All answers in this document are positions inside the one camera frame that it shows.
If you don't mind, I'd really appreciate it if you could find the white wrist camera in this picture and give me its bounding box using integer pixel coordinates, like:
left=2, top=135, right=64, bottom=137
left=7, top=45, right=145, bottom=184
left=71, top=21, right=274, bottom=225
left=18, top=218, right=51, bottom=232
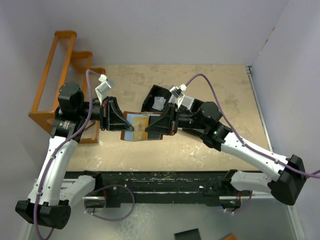
left=95, top=74, right=115, bottom=105
left=169, top=84, right=187, bottom=109

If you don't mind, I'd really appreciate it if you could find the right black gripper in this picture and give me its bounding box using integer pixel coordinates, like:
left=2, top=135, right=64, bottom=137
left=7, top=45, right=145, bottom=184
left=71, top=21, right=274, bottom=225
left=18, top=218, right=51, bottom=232
left=145, top=102, right=209, bottom=136

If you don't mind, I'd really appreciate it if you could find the black box at bottom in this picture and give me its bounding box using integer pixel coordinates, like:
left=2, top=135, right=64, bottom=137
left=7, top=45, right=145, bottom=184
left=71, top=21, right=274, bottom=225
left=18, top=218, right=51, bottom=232
left=174, top=228, right=201, bottom=240

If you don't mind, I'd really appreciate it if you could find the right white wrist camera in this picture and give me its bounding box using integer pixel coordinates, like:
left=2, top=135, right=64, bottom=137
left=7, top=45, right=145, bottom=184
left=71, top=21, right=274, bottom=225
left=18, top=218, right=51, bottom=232
left=169, top=84, right=187, bottom=109

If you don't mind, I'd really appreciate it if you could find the orange object at bottom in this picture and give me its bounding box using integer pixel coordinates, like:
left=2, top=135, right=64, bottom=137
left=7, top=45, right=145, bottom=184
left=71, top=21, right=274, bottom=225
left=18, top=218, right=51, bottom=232
left=220, top=233, right=237, bottom=240

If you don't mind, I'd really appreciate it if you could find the black and white organizer tray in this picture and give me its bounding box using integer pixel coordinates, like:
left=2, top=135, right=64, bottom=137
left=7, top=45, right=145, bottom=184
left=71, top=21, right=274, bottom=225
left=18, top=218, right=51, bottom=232
left=141, top=85, right=204, bottom=113

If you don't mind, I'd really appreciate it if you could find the gold card in holder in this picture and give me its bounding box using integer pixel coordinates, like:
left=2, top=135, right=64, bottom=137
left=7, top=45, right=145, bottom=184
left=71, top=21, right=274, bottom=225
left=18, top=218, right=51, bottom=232
left=132, top=116, right=149, bottom=141

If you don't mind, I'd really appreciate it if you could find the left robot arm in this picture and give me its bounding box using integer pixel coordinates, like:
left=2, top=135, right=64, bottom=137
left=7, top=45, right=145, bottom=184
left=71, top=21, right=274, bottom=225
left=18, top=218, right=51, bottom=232
left=15, top=82, right=134, bottom=230

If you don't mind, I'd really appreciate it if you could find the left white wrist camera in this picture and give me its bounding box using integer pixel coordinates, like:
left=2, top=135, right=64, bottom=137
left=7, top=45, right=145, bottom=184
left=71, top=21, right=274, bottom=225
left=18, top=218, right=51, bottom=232
left=95, top=74, right=115, bottom=105

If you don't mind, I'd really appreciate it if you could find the silver item in tray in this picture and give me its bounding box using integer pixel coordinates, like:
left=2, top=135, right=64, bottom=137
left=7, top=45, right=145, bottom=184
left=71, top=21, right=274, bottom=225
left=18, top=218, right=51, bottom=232
left=152, top=96, right=166, bottom=111

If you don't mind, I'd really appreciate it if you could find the brown leather card holder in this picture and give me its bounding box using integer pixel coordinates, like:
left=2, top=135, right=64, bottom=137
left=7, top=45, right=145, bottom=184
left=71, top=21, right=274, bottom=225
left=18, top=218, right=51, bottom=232
left=120, top=111, right=163, bottom=142

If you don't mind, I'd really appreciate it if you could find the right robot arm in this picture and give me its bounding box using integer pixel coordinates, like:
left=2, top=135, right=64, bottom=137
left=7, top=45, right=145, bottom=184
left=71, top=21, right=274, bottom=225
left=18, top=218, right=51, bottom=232
left=141, top=99, right=307, bottom=206

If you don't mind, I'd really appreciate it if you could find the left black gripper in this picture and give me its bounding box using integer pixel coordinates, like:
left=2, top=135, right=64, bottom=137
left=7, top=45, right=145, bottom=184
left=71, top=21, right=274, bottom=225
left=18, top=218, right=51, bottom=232
left=76, top=96, right=134, bottom=131

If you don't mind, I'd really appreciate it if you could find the orange wooden tiered rack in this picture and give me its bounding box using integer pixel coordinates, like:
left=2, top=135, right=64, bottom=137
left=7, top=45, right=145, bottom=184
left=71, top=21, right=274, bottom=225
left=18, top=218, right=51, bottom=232
left=28, top=30, right=106, bottom=145

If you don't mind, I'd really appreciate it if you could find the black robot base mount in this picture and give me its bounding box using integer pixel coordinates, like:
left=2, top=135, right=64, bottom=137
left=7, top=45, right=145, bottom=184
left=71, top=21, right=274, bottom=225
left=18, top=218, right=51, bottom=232
left=59, top=171, right=251, bottom=208

